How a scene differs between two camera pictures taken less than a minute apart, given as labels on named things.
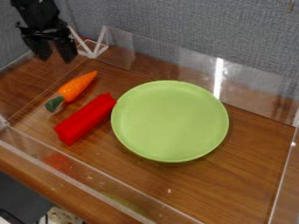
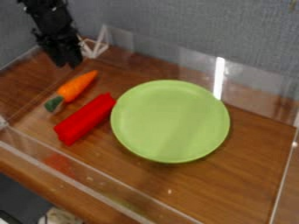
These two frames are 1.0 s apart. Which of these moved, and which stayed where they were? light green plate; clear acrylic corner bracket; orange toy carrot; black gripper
Moved: black gripper
Stayed: clear acrylic corner bracket; orange toy carrot; light green plate
